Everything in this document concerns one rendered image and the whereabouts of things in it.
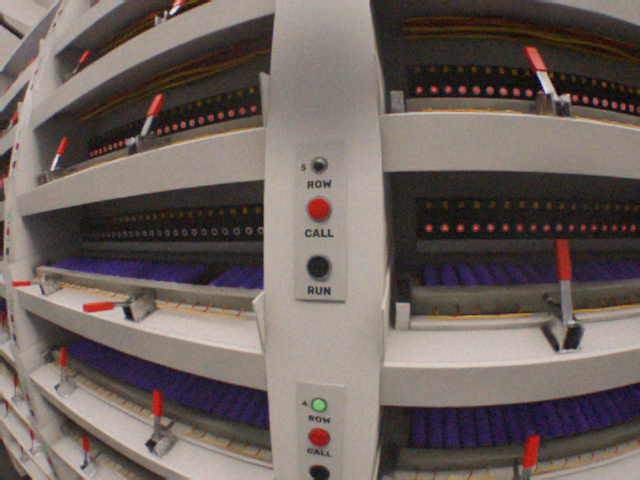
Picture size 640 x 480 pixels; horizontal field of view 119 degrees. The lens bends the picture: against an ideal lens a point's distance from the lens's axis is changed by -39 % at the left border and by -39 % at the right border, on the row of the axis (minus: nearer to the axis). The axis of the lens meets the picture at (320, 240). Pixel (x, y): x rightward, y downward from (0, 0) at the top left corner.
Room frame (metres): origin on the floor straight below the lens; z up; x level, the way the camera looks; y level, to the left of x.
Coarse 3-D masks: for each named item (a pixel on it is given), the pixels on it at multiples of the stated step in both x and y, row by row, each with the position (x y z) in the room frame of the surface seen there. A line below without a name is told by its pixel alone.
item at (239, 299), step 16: (48, 272) 0.43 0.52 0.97; (64, 272) 0.41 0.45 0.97; (80, 272) 0.41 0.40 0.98; (96, 288) 0.37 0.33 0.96; (112, 288) 0.37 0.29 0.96; (128, 288) 0.35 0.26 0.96; (160, 288) 0.33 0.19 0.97; (176, 288) 0.33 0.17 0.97; (192, 288) 0.33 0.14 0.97; (208, 288) 0.32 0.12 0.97; (224, 288) 0.32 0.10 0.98; (240, 288) 0.32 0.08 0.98; (192, 304) 0.32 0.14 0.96; (208, 304) 0.32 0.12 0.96; (224, 304) 0.31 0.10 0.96; (240, 304) 0.30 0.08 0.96
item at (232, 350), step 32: (32, 256) 0.45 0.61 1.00; (64, 256) 0.54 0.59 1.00; (32, 288) 0.40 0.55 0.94; (64, 288) 0.40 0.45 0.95; (64, 320) 0.35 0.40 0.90; (96, 320) 0.31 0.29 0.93; (160, 320) 0.30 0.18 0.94; (192, 320) 0.30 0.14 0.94; (224, 320) 0.30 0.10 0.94; (256, 320) 0.23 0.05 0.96; (128, 352) 0.31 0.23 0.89; (160, 352) 0.29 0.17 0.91; (192, 352) 0.27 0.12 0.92; (224, 352) 0.26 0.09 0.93; (256, 352) 0.25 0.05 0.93; (256, 384) 0.26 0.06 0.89
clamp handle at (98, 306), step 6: (132, 294) 0.30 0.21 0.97; (132, 300) 0.31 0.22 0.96; (84, 306) 0.24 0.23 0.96; (90, 306) 0.24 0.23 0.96; (96, 306) 0.25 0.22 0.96; (102, 306) 0.26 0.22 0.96; (108, 306) 0.26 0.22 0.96; (114, 306) 0.27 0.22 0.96; (120, 306) 0.28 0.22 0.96; (90, 312) 0.24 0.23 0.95
